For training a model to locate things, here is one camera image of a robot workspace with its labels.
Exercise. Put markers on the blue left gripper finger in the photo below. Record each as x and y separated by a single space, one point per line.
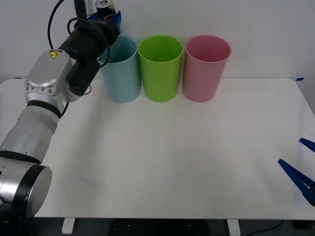
118 20
96 17

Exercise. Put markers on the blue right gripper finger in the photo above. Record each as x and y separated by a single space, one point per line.
301 180
308 145

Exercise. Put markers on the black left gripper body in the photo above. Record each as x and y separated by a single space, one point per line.
103 30

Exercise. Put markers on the dark drink can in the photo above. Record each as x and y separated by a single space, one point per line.
104 11

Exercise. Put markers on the silver and black left arm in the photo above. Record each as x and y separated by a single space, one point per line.
46 71

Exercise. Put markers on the pale blue plastic bin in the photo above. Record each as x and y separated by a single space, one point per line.
123 78

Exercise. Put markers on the green plastic bin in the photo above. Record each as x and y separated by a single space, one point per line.
160 78

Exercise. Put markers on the white table foot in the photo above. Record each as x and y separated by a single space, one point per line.
68 226
233 227

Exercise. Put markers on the pink plastic bin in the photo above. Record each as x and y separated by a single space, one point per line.
201 78

